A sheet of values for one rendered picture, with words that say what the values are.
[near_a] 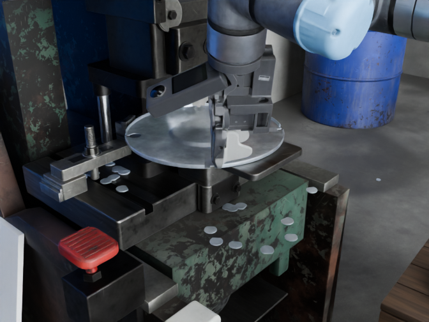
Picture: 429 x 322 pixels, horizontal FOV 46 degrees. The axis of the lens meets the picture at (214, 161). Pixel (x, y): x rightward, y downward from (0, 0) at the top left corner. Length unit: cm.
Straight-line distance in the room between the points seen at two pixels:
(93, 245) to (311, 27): 38
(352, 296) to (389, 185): 85
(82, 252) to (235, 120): 27
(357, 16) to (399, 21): 10
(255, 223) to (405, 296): 47
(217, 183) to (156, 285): 23
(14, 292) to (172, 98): 60
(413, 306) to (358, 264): 71
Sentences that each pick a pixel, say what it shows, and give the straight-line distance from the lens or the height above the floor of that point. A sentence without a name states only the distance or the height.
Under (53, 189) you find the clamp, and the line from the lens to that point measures 90.
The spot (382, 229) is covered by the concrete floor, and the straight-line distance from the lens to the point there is 216.
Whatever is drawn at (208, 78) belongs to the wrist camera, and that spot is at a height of 95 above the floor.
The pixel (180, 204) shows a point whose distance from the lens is 90.
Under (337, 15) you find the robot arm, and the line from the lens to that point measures 51.
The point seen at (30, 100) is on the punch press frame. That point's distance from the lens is 104.
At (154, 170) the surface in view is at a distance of 94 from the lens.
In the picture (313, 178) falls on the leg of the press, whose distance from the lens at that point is 108.
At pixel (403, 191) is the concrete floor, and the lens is 247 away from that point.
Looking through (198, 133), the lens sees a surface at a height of 79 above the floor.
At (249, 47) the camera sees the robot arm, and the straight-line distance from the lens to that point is 62.
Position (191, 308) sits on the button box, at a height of 63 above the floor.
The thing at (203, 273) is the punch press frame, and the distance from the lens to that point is 88.
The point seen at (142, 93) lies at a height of 87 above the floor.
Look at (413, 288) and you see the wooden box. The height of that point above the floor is 35.
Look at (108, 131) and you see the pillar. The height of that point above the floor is 76.
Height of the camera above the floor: 114
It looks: 26 degrees down
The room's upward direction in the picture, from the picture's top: straight up
